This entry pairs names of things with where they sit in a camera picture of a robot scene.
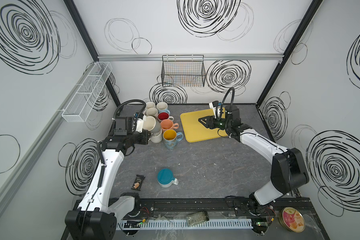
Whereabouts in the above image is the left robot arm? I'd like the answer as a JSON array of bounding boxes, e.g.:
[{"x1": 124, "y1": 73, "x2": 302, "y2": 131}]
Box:
[{"x1": 65, "y1": 100, "x2": 151, "y2": 240}]

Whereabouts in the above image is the cream and orange mug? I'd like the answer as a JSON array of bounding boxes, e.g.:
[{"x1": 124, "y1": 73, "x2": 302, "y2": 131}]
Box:
[{"x1": 161, "y1": 119, "x2": 179, "y2": 133}]

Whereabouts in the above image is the pink round tin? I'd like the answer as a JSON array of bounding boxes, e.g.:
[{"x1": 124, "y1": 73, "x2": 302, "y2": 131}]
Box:
[{"x1": 279, "y1": 207, "x2": 306, "y2": 233}]

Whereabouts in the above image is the black wire basket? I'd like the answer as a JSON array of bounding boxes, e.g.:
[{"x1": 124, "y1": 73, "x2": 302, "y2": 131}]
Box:
[{"x1": 161, "y1": 55, "x2": 207, "y2": 88}]

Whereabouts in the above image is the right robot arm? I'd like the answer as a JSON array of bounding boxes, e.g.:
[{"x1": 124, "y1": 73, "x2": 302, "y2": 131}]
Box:
[{"x1": 198, "y1": 99, "x2": 310, "y2": 216}]

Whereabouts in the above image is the blue butterfly mug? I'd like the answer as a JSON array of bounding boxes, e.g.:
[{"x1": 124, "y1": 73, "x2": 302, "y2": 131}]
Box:
[{"x1": 163, "y1": 130, "x2": 184, "y2": 150}]

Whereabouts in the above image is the light blue mug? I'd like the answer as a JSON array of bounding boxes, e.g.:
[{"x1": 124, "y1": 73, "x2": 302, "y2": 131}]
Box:
[{"x1": 156, "y1": 102, "x2": 171, "y2": 115}]

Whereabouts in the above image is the white mug with ribbed base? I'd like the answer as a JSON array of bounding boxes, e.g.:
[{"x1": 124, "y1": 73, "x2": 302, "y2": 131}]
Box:
[{"x1": 146, "y1": 102, "x2": 156, "y2": 109}]

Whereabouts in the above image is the teal lidded cup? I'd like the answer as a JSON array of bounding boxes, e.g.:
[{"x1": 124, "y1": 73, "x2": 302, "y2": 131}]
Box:
[{"x1": 157, "y1": 169, "x2": 179, "y2": 188}]

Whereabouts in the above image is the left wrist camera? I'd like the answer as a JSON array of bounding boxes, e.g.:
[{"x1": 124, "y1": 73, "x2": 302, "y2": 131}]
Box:
[{"x1": 136, "y1": 118, "x2": 144, "y2": 133}]

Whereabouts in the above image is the dark snack packet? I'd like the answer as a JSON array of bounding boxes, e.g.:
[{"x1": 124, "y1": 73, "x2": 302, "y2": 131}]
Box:
[{"x1": 131, "y1": 175, "x2": 146, "y2": 191}]

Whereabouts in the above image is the pink mug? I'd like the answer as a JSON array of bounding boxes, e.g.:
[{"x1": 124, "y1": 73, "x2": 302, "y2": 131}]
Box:
[{"x1": 145, "y1": 108, "x2": 159, "y2": 118}]

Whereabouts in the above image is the white slotted cable duct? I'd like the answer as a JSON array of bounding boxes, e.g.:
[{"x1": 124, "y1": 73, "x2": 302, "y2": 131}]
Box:
[{"x1": 120, "y1": 219, "x2": 253, "y2": 231}]

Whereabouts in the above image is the white wire shelf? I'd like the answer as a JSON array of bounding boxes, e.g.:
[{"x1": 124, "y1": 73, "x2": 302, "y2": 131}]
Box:
[{"x1": 62, "y1": 62, "x2": 113, "y2": 123}]

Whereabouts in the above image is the yellow plastic tray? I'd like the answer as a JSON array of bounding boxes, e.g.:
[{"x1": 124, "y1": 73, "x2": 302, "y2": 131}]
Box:
[{"x1": 180, "y1": 109, "x2": 220, "y2": 143}]

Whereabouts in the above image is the cream speckled mug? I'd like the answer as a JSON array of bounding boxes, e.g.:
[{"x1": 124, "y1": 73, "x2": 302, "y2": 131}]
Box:
[{"x1": 150, "y1": 131, "x2": 163, "y2": 144}]

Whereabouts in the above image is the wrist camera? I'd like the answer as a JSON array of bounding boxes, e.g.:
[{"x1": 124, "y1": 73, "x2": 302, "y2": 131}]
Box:
[
  {"x1": 136, "y1": 118, "x2": 144, "y2": 133},
  {"x1": 209, "y1": 101, "x2": 221, "y2": 119}
]

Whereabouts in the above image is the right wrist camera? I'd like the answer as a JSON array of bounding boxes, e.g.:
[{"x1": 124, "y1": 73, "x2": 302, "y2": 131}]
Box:
[{"x1": 209, "y1": 101, "x2": 221, "y2": 119}]

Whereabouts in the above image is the small cream mug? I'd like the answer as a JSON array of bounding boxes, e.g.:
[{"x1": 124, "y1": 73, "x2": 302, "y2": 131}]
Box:
[{"x1": 158, "y1": 112, "x2": 174, "y2": 123}]

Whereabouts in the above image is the clear plastic box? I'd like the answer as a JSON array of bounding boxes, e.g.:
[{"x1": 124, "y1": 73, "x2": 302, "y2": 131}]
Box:
[{"x1": 186, "y1": 211, "x2": 210, "y2": 227}]

